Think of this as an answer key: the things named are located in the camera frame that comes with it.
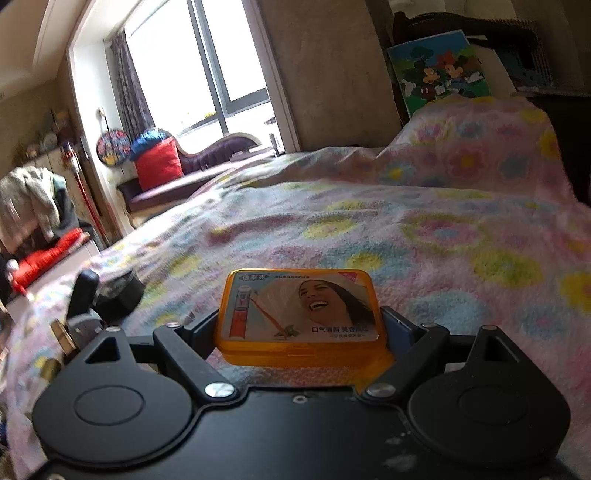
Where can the red cushion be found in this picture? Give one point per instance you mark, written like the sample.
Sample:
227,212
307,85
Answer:
159,166

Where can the red plush toy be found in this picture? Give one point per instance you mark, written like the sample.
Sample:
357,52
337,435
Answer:
51,258

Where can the pile of clothes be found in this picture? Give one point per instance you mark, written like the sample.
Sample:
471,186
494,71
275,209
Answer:
32,198

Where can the floral fleece blanket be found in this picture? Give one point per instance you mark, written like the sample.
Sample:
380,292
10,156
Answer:
369,221

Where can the window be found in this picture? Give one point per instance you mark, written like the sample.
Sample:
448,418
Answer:
217,55

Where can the cartoon picture board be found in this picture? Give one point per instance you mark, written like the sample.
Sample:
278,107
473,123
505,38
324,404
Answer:
438,74

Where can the blue cloth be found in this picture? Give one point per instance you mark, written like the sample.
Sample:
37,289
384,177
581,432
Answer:
147,138

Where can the purple chaise lounge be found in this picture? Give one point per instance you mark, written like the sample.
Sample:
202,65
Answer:
203,157

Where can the black round object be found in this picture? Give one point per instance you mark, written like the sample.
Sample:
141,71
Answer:
117,297

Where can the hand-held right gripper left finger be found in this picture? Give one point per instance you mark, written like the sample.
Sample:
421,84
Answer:
208,328

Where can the red stick vacuum cleaner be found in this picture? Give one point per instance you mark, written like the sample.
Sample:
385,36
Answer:
83,189

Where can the round dartboard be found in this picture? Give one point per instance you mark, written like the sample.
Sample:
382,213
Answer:
112,148

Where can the white bench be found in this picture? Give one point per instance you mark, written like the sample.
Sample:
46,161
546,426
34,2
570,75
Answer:
69,267

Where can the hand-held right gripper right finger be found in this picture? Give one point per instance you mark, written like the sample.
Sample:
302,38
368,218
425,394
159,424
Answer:
392,328

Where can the orange plastic box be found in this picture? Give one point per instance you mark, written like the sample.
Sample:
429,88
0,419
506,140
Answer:
295,318

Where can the patterned curtain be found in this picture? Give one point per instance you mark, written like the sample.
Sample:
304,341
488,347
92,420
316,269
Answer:
129,87

